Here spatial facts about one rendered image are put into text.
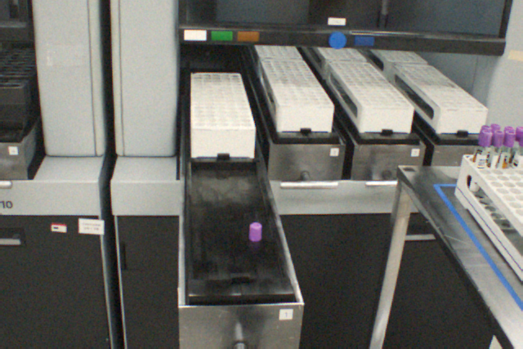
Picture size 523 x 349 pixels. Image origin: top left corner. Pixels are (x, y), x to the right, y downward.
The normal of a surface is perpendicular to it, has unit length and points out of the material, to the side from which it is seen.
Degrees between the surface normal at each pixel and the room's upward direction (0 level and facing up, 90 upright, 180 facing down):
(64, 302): 90
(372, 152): 90
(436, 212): 0
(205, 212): 0
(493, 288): 0
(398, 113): 90
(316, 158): 90
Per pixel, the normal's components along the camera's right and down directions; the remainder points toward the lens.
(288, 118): 0.12, 0.42
